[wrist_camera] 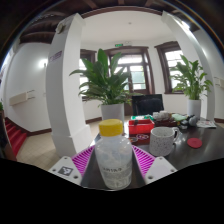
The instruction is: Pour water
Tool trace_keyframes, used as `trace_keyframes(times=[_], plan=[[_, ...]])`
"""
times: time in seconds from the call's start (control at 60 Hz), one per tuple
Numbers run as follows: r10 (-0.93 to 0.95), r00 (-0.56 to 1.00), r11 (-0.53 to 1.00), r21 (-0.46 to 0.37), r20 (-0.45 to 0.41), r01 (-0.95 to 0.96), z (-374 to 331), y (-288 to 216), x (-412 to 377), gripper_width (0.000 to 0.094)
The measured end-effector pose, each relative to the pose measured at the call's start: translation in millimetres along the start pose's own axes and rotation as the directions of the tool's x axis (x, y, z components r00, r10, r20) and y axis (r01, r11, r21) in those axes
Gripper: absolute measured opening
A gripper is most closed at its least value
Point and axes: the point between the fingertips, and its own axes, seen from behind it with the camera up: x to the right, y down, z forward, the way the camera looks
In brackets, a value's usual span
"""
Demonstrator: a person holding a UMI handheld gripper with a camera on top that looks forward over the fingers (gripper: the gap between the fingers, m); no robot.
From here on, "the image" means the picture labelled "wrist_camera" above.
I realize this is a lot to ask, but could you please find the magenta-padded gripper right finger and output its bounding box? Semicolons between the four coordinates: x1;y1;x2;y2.
130;144;178;190

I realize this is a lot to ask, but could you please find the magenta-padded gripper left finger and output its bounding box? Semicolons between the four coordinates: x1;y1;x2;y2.
48;144;101;191

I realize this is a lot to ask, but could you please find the clear bottle with yellow cap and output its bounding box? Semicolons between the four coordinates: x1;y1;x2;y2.
94;118;134;191

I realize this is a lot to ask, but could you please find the white speckled mug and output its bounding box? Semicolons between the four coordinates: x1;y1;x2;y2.
148;126;181;158

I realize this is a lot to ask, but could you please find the red plastic box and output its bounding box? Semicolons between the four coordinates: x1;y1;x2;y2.
128;118;155;136

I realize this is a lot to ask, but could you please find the green flat box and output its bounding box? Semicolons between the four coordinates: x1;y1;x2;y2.
130;114;154;122

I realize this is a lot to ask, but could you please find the brown tray with small jars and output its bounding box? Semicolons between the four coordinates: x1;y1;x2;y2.
152;110;178;128

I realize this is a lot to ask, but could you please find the flat round red coaster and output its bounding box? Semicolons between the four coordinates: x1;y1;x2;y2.
186;137;203;149

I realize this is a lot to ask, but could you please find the pale green pouch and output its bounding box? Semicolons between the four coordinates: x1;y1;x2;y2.
171;113;188;122

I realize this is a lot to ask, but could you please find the black office chair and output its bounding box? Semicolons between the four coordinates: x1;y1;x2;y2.
131;94;165;116

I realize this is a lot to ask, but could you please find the dark grey round gadget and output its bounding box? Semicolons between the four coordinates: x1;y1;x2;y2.
179;114;200;131

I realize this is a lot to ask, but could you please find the printed paper brochure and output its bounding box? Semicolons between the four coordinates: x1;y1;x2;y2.
196;119;218;129

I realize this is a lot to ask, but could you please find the red carpeted staircase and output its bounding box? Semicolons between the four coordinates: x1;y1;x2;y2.
3;116;29;158

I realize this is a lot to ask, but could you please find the potted plant in white pot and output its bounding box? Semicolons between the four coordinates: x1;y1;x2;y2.
169;54;214;120
69;48;134;126

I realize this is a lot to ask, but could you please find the dark wooden double door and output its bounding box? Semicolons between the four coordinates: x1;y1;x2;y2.
104;46;156;97

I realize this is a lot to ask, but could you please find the dark wooden framed window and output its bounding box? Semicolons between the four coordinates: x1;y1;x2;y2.
154;41;188;95
79;49;98;101

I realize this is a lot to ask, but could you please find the white wall radiator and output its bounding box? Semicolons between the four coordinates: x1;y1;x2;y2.
213;76;224;90
9;90;36;107

